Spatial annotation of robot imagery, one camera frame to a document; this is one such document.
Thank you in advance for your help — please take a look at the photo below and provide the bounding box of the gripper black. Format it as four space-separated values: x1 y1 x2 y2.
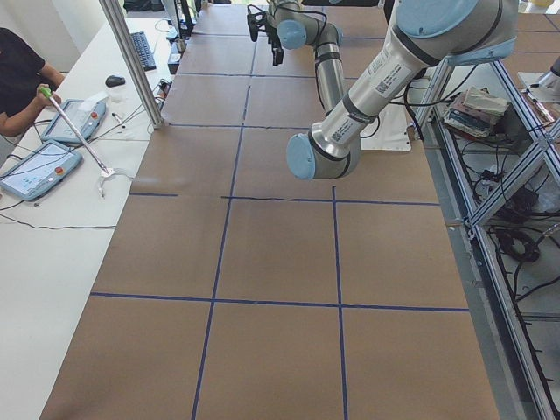
268 32 284 67

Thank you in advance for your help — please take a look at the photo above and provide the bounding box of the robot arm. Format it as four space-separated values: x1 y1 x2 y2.
286 0 518 179
267 1 346 115

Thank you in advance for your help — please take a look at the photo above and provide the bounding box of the black keyboard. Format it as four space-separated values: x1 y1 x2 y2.
130 31 157 71

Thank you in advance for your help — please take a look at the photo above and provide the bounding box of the black computer mouse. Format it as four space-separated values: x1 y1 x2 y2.
105 75 126 88

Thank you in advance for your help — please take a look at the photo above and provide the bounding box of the far teach pendant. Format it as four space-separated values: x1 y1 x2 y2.
40 100 107 146

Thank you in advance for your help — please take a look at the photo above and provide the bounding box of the teach pendant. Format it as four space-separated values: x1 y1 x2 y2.
1 140 83 201
40 100 107 146

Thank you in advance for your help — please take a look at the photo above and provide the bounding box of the stack of books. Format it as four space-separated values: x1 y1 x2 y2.
443 87 509 138

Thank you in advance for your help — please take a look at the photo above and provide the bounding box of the person in black shirt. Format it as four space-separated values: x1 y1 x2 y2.
1 27 65 137

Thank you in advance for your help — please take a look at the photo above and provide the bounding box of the near teach pendant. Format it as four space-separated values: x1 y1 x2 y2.
1 140 83 201

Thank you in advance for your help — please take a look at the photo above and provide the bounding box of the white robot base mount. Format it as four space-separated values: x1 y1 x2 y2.
360 104 411 152

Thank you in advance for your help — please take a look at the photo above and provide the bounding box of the aluminium frame post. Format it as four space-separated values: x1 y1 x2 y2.
99 0 164 130

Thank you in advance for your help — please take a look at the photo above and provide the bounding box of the green handled reacher grabber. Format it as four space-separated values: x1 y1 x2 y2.
38 85 134 198

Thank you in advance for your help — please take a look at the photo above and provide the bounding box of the aluminium side frame rack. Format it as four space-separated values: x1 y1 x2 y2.
410 62 559 419

